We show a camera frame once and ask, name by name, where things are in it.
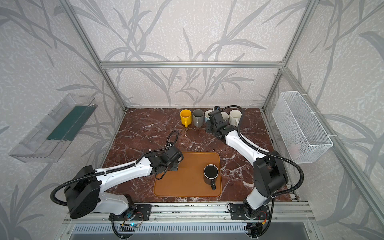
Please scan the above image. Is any purple mug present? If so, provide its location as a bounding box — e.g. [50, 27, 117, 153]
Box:
[221, 112, 229, 123]

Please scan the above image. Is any white wire basket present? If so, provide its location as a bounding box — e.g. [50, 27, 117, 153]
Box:
[272, 91, 333, 164]

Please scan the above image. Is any yellow mug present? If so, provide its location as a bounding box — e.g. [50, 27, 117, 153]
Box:
[180, 109, 192, 128]

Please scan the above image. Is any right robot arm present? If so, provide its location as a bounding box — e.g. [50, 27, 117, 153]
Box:
[206, 105, 305, 219]

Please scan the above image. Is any clear plastic wall bin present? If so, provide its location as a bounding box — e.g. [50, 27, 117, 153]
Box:
[9, 94, 98, 163]

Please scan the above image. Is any black mug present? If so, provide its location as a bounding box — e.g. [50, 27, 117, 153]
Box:
[203, 164, 219, 191]

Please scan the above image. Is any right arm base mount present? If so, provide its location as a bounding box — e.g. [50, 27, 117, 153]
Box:
[227, 203, 270, 222]

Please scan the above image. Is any pink object in basket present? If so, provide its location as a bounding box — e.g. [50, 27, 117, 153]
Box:
[288, 144, 301, 161]

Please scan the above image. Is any green circuit board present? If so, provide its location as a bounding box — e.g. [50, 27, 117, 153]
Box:
[120, 223, 142, 232]

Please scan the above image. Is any aluminium front rail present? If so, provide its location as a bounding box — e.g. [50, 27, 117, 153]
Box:
[63, 201, 316, 224]

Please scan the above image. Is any light blue mug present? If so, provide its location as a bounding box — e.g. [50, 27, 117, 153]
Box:
[205, 110, 212, 123]

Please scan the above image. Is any grey mug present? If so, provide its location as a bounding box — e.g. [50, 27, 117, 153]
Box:
[192, 109, 205, 128]

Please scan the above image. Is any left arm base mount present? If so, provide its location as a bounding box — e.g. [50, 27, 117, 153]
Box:
[109, 204, 152, 222]

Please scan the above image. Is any brown rectangular tray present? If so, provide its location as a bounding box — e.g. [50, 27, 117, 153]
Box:
[154, 152, 222, 198]

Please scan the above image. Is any white faceted mug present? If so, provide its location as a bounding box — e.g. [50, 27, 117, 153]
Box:
[229, 110, 242, 127]

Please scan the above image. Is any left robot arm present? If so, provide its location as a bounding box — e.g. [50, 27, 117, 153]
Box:
[50, 140, 184, 219]

